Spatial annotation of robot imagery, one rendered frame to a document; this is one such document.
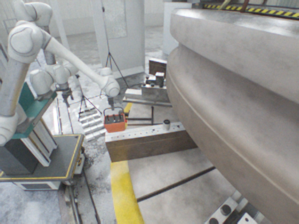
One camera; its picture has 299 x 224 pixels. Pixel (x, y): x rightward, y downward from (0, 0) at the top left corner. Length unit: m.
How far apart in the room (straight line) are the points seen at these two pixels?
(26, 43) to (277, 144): 1.35
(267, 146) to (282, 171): 0.14
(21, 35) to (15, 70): 0.21
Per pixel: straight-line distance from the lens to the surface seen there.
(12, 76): 1.01
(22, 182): 2.15
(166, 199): 1.57
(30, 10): 1.56
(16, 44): 0.88
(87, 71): 1.03
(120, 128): 1.36
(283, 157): 0.99
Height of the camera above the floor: 1.78
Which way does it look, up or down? 38 degrees down
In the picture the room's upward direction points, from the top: straight up
